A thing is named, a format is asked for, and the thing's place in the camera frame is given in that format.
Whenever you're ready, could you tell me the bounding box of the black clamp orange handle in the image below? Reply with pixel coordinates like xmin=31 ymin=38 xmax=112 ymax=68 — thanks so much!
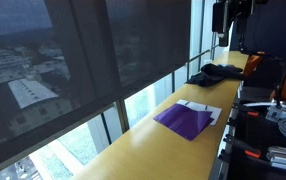
xmin=232 ymin=103 xmax=261 ymax=118
xmin=222 ymin=135 xmax=262 ymax=160

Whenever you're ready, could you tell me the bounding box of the black cloth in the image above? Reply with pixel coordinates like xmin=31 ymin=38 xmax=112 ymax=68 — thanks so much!
xmin=185 ymin=63 xmax=246 ymax=88

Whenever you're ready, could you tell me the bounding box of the purple file holder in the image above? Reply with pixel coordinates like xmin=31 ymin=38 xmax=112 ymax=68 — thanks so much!
xmin=152 ymin=103 xmax=215 ymax=142

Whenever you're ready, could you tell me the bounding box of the long silver extrusion bar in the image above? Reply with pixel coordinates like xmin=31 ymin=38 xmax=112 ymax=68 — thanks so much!
xmin=242 ymin=100 xmax=286 ymax=113

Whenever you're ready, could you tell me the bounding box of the grey mesh window blind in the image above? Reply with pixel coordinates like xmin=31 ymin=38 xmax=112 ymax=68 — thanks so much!
xmin=0 ymin=0 xmax=122 ymax=178
xmin=104 ymin=0 xmax=192 ymax=88

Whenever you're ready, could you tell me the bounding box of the black vertical pole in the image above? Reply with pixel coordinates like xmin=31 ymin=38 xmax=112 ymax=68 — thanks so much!
xmin=237 ymin=16 xmax=249 ymax=54

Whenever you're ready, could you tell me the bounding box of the silver corner bracket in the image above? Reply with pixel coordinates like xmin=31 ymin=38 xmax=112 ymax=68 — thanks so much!
xmin=265 ymin=106 xmax=284 ymax=123

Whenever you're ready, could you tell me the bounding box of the white paper sheet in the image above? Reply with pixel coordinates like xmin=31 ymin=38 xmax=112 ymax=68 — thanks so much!
xmin=176 ymin=99 xmax=223 ymax=127

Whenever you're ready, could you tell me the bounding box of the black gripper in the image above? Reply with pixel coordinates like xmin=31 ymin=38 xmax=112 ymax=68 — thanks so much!
xmin=212 ymin=1 xmax=232 ymax=48

